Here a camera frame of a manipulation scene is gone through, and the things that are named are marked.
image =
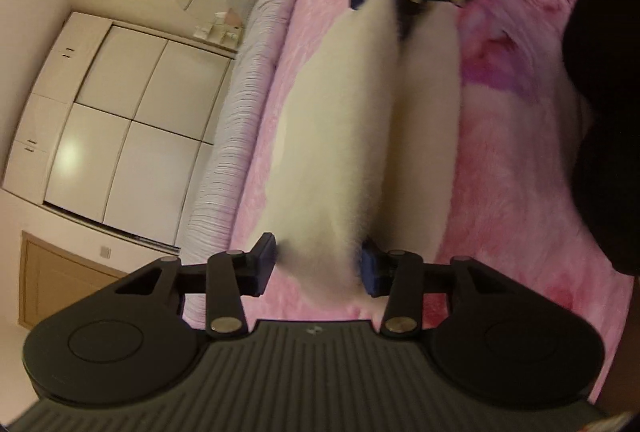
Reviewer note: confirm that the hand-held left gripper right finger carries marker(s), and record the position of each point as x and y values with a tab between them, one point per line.
370	268

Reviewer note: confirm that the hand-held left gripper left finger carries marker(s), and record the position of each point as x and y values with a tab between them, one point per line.
266	257

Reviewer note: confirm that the cream printed fleece garment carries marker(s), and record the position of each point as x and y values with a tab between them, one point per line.
340	137

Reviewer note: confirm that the lilac striped bolster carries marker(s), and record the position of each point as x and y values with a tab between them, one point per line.
240	112

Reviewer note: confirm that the pink rose blanket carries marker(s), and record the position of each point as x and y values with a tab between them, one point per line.
500	187

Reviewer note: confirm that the white wardrobe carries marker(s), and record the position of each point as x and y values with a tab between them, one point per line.
125	112

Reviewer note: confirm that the wooden door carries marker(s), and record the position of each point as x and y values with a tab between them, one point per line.
55	282

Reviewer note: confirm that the person's black clothing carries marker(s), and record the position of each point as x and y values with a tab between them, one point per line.
610	87

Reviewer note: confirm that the wall light switch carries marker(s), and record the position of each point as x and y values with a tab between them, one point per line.
105	252

